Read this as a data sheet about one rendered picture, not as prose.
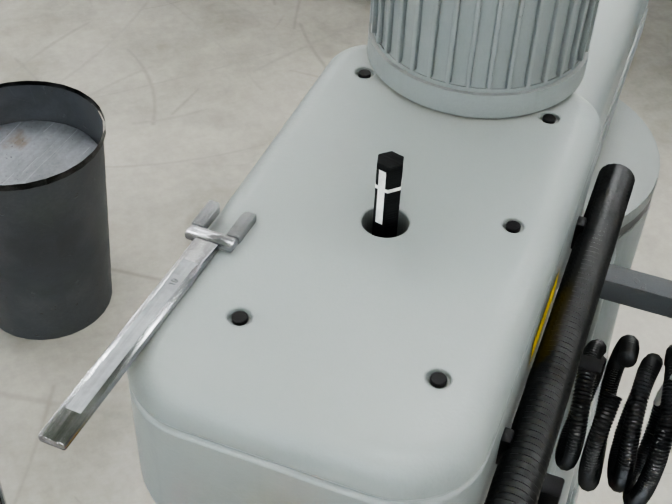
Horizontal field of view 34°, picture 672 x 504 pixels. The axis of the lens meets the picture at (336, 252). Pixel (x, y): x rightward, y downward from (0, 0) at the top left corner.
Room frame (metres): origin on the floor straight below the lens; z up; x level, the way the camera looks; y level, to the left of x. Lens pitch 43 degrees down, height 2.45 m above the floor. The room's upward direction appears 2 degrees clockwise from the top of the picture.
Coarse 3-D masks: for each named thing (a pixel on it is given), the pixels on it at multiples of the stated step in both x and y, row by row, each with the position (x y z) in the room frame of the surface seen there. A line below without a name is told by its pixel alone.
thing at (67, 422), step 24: (216, 216) 0.64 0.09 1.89; (240, 216) 0.63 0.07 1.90; (192, 240) 0.61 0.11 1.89; (216, 240) 0.60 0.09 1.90; (240, 240) 0.61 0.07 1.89; (192, 264) 0.58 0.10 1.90; (168, 288) 0.55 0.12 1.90; (144, 312) 0.53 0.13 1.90; (168, 312) 0.53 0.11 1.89; (120, 336) 0.50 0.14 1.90; (144, 336) 0.50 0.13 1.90; (120, 360) 0.48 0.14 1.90; (96, 384) 0.46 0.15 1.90; (72, 408) 0.44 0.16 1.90; (96, 408) 0.44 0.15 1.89; (48, 432) 0.42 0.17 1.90; (72, 432) 0.42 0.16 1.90
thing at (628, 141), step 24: (624, 120) 1.25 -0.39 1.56; (624, 144) 1.20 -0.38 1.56; (648, 144) 1.20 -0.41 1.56; (600, 168) 1.14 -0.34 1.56; (648, 168) 1.15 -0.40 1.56; (648, 192) 1.10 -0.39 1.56; (624, 216) 1.05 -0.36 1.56; (624, 240) 1.06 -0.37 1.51; (624, 264) 1.06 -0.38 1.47; (600, 312) 1.01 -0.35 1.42; (600, 336) 1.00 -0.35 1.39; (600, 384) 1.20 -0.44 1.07; (552, 456) 0.94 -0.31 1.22; (576, 480) 1.02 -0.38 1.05
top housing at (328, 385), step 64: (320, 128) 0.76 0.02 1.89; (384, 128) 0.76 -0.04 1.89; (448, 128) 0.76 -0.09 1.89; (512, 128) 0.77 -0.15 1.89; (576, 128) 0.77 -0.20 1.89; (256, 192) 0.67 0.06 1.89; (320, 192) 0.67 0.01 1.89; (448, 192) 0.68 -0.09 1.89; (512, 192) 0.68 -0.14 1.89; (576, 192) 0.70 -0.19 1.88; (256, 256) 0.59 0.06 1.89; (320, 256) 0.60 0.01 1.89; (384, 256) 0.60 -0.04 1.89; (448, 256) 0.60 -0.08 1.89; (512, 256) 0.61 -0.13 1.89; (192, 320) 0.53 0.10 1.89; (256, 320) 0.53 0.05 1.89; (320, 320) 0.53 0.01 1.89; (384, 320) 0.53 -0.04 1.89; (448, 320) 0.54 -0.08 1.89; (512, 320) 0.54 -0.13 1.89; (192, 384) 0.47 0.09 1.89; (256, 384) 0.47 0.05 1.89; (320, 384) 0.47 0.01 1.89; (384, 384) 0.48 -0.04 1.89; (448, 384) 0.48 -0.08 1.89; (512, 384) 0.50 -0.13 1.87; (192, 448) 0.45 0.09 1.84; (256, 448) 0.44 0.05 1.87; (320, 448) 0.43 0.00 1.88; (384, 448) 0.43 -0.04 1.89; (448, 448) 0.43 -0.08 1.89
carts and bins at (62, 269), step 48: (0, 96) 2.60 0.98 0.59; (48, 96) 2.62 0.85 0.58; (0, 144) 2.49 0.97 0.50; (48, 144) 2.50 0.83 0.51; (96, 144) 2.51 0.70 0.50; (0, 192) 2.17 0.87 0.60; (48, 192) 2.21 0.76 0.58; (96, 192) 2.33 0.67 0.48; (0, 240) 2.18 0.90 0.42; (48, 240) 2.21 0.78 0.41; (96, 240) 2.32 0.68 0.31; (0, 288) 2.21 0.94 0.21; (48, 288) 2.21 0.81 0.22; (96, 288) 2.31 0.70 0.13; (48, 336) 2.21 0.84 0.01
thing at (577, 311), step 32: (608, 192) 0.79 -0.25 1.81; (576, 224) 0.75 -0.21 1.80; (608, 224) 0.75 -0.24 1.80; (576, 256) 0.70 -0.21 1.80; (608, 256) 0.71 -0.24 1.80; (576, 288) 0.66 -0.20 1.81; (576, 320) 0.63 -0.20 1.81; (544, 352) 0.59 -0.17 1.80; (576, 352) 0.59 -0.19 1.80; (544, 384) 0.56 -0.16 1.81; (544, 416) 0.52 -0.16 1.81; (512, 448) 0.50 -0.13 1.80; (544, 448) 0.50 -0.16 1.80; (512, 480) 0.47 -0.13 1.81
